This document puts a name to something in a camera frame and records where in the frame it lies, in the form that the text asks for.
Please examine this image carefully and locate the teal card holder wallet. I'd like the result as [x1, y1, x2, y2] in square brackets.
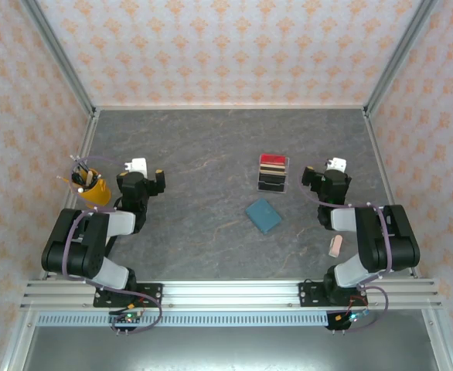
[244, 198, 283, 236]

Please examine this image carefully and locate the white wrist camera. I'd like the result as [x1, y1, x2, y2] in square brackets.
[124, 157, 149, 179]
[325, 156, 347, 173]

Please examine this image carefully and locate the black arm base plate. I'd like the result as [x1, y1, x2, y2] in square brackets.
[298, 281, 366, 308]
[93, 283, 165, 309]

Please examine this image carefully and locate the grey metal sheet panel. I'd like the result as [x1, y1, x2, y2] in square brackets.
[21, 326, 436, 371]

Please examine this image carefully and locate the short aluminium table rail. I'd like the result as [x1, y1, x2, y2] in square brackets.
[93, 103, 369, 111]

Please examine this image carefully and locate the aluminium frame post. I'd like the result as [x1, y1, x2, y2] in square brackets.
[363, 0, 440, 117]
[19, 0, 98, 117]

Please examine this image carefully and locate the grey slotted cable duct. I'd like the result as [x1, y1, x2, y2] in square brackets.
[36, 312, 330, 328]

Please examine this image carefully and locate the small lit circuit board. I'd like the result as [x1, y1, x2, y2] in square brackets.
[108, 312, 141, 324]
[336, 311, 369, 324]

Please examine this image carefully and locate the yellow pen cup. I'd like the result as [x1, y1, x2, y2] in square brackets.
[77, 179, 114, 208]

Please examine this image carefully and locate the wide aluminium mounting extrusion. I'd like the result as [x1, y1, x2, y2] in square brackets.
[19, 280, 442, 310]

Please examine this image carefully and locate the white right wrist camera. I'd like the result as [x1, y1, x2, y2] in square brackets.
[325, 156, 347, 173]

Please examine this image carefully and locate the sloped aluminium frame strut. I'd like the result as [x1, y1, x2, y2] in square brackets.
[421, 308, 453, 371]
[0, 308, 38, 371]

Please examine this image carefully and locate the pink eraser white sleeve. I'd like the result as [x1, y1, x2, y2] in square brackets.
[328, 234, 343, 258]

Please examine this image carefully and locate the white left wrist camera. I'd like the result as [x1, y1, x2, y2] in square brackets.
[124, 157, 149, 179]

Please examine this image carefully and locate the long aluminium table rail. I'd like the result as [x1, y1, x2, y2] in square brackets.
[363, 109, 421, 279]
[40, 110, 102, 279]

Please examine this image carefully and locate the black pen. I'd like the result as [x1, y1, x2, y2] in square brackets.
[71, 169, 88, 189]

